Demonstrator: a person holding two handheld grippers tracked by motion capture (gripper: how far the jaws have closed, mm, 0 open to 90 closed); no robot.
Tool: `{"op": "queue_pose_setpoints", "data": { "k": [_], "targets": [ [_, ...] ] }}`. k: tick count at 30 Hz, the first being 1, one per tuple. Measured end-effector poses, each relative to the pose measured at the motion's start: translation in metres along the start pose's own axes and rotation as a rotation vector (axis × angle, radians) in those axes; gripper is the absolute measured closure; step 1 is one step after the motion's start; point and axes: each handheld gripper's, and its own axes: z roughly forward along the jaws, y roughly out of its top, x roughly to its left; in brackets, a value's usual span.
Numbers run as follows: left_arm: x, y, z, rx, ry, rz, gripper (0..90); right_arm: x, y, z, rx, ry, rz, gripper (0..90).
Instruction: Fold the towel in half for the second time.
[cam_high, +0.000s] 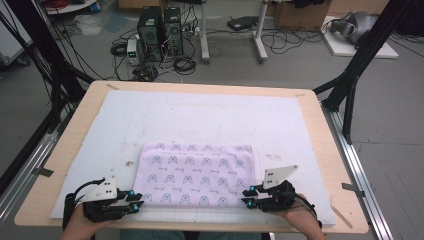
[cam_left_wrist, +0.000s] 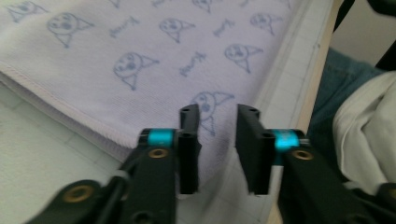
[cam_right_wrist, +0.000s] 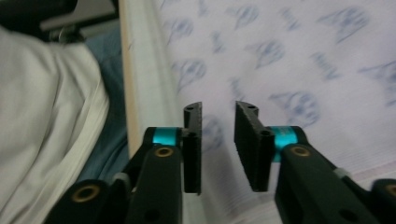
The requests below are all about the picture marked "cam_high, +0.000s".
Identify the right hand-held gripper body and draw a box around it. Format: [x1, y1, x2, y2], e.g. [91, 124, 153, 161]
[257, 164, 300, 214]

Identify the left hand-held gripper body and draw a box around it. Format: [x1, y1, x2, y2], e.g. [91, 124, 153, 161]
[81, 176, 135, 224]

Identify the lilac printed towel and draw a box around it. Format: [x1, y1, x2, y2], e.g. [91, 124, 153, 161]
[132, 142, 258, 208]

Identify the person's left hand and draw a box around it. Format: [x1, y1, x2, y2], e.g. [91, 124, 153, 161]
[59, 207, 116, 240]

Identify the person's right hand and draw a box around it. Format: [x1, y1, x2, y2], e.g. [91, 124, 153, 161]
[276, 193, 327, 240]

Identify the black tape piece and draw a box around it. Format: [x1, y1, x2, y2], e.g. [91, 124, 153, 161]
[33, 167, 55, 178]
[341, 182, 366, 198]

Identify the thin wooden stick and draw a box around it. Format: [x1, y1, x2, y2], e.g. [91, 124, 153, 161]
[329, 204, 354, 230]

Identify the white grid foam mat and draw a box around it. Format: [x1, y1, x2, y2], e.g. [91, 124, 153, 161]
[49, 89, 337, 228]

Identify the white bench power supply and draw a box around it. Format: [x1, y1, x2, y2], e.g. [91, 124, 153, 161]
[126, 38, 141, 66]

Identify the black flat device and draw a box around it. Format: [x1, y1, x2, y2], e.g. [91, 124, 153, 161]
[227, 15, 260, 32]

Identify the brown cardboard box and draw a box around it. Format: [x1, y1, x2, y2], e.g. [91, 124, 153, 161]
[273, 0, 333, 32]

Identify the white floor board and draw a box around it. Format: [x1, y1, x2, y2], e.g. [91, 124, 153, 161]
[321, 15, 400, 60]

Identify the black computer tower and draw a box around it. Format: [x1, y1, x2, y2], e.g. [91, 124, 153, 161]
[163, 6, 185, 56]
[137, 5, 164, 63]

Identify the clear plastic bag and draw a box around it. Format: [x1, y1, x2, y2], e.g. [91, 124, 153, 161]
[72, 14, 104, 37]

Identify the blue floor sheet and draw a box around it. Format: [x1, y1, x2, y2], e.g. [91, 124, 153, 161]
[106, 11, 130, 34]

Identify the grey black bag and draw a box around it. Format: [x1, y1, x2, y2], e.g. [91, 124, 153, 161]
[329, 11, 380, 46]

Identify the white cabinet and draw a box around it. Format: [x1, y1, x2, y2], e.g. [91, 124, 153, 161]
[0, 19, 33, 65]

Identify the round white table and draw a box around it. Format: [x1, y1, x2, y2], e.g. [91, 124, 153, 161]
[43, 0, 100, 15]

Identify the right hand-held gripper cable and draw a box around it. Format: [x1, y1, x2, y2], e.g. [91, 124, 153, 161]
[292, 194, 324, 230]

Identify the aluminium frame rail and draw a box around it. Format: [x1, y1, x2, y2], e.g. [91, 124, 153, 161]
[0, 111, 76, 228]
[321, 103, 396, 240]

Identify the black floor cable tangle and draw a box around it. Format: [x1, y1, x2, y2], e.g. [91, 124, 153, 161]
[261, 28, 326, 55]

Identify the coiled black cable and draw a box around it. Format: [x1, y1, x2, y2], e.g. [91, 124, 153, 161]
[173, 56, 198, 76]
[109, 41, 129, 57]

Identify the black metal frame strut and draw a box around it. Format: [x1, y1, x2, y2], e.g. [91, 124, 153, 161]
[312, 0, 424, 145]
[0, 0, 96, 134]

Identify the white metal desk frame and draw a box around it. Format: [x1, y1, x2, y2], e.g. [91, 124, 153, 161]
[199, 0, 270, 65]

